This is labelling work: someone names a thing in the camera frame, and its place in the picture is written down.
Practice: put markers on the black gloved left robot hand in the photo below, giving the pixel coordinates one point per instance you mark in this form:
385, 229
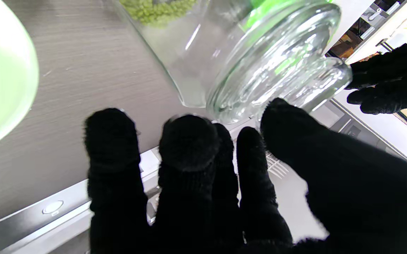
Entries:
397, 77

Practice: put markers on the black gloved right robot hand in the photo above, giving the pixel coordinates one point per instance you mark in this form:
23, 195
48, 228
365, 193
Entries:
347, 197

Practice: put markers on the clear glass jar lid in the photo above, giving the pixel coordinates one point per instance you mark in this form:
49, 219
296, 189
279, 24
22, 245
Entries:
277, 67

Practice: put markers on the mung beans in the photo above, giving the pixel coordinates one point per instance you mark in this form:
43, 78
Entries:
157, 10

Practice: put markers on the cream plastic funnel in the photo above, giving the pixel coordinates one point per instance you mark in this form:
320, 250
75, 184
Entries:
2, 77

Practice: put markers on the clear glass jar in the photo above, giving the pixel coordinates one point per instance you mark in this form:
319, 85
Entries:
196, 60

